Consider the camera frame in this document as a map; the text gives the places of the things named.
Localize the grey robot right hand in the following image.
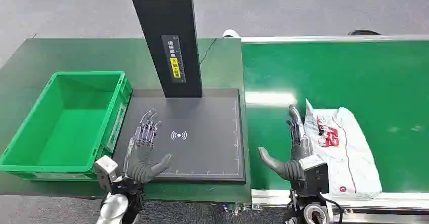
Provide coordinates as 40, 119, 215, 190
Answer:
258, 105, 313, 183

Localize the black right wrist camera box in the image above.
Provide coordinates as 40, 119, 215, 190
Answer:
297, 154, 330, 197

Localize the metal bracket with bolts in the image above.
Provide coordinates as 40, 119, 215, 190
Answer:
219, 202, 264, 216

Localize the green plastic crate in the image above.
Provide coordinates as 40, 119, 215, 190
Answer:
0, 70, 134, 182

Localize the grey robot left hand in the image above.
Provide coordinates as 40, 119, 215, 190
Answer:
124, 107, 173, 184

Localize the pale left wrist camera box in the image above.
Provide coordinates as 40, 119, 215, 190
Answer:
93, 156, 119, 192

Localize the green conveyor belt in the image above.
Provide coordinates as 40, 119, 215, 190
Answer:
241, 40, 429, 194

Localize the white plastic parcel bag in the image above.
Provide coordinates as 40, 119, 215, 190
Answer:
303, 98, 383, 200

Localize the dark round object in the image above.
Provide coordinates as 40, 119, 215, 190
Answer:
346, 29, 382, 36

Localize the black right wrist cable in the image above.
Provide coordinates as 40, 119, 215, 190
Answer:
317, 192, 345, 224

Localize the thin black cable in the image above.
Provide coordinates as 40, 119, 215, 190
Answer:
199, 37, 218, 65

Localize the black scanner base plate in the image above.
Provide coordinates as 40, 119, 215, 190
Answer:
112, 88, 246, 184

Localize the black and yellow warning label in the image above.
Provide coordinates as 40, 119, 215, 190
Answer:
161, 34, 187, 83

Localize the black scanner pillar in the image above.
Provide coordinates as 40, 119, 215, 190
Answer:
125, 0, 204, 99

